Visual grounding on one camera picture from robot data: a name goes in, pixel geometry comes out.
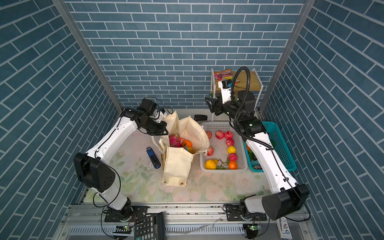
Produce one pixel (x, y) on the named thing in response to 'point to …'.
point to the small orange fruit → (232, 165)
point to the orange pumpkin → (188, 143)
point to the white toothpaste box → (283, 228)
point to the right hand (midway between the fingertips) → (209, 94)
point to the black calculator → (150, 227)
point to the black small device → (198, 117)
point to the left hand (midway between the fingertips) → (168, 132)
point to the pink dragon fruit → (175, 140)
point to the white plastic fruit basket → (226, 152)
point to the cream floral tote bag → (176, 165)
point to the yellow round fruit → (231, 149)
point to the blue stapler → (153, 158)
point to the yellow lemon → (211, 164)
